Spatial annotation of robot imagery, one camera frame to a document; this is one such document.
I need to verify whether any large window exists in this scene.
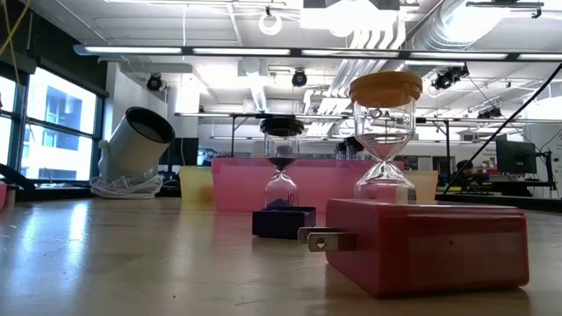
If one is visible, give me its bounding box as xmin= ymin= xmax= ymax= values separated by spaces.
xmin=0 ymin=65 xmax=106 ymax=183

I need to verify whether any white cylindrical spotlight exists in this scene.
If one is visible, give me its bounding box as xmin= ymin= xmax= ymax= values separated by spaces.
xmin=97 ymin=106 xmax=176 ymax=185

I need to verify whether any dark background screen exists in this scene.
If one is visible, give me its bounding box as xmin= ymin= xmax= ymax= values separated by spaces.
xmin=160 ymin=137 xmax=199 ymax=167

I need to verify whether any black-capped red sand hourglass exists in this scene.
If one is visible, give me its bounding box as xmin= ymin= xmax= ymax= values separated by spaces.
xmin=342 ymin=136 xmax=366 ymax=162

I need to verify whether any black background rig frame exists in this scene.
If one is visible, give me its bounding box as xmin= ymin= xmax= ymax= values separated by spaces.
xmin=174 ymin=111 xmax=352 ymax=158

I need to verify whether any black background monitor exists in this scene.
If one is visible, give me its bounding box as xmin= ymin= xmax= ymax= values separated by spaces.
xmin=495 ymin=139 xmax=537 ymax=175

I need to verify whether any large red wall charger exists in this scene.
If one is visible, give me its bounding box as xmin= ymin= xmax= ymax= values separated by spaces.
xmin=298 ymin=199 xmax=530 ymax=299

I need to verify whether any yellow translucent bin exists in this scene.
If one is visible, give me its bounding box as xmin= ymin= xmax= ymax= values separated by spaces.
xmin=178 ymin=165 xmax=216 ymax=204

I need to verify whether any cream translucent bin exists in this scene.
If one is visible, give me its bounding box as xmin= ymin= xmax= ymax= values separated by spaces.
xmin=403 ymin=169 xmax=439 ymax=205

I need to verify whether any white coiled cable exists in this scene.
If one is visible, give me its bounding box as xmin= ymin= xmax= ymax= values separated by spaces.
xmin=90 ymin=173 xmax=164 ymax=201

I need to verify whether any black background desk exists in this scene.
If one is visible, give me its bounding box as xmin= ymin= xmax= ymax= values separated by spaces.
xmin=436 ymin=182 xmax=562 ymax=212

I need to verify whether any pink wall charger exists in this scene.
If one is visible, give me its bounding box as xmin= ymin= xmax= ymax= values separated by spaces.
xmin=0 ymin=181 xmax=18 ymax=210

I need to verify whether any black ceiling camera cluster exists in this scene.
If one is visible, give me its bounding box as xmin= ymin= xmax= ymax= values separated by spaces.
xmin=432 ymin=64 xmax=470 ymax=91

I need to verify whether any pink plastic bin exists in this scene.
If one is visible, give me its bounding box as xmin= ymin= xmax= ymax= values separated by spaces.
xmin=213 ymin=157 xmax=405 ymax=214

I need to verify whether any overhead rig light bar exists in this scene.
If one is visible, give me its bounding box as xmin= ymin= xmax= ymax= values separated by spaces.
xmin=73 ymin=43 xmax=562 ymax=62

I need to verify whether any black monitor stand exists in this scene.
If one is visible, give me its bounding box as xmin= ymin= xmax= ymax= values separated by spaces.
xmin=534 ymin=150 xmax=557 ymax=190

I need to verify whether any black hanging cable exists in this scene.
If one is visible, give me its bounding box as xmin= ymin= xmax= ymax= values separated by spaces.
xmin=442 ymin=62 xmax=562 ymax=193

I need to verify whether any white ring ceiling lamp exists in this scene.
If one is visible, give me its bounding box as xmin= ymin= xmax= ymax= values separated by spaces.
xmin=257 ymin=11 xmax=283 ymax=36

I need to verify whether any black angled strut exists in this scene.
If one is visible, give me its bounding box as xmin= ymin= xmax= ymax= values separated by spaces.
xmin=0 ymin=162 xmax=37 ymax=190

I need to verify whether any blue digital timer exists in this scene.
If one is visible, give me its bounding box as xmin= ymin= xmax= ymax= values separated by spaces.
xmin=251 ymin=204 xmax=317 ymax=241

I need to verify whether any black-capped blue sand hourglass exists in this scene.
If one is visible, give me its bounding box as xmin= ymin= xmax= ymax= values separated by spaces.
xmin=259 ymin=116 xmax=305 ymax=211

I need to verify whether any person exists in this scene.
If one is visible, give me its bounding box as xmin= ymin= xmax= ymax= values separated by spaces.
xmin=454 ymin=160 xmax=484 ymax=186

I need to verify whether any yellow hanging cable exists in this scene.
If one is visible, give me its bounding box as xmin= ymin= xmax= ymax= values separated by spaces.
xmin=0 ymin=0 xmax=32 ymax=89

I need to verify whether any silver ceiling ventilation duct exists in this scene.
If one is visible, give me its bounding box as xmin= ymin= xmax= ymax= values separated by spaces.
xmin=327 ymin=0 xmax=506 ymax=97

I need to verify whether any yellow-capped hourglass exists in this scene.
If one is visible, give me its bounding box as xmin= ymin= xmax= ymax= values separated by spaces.
xmin=349 ymin=71 xmax=423 ymax=206

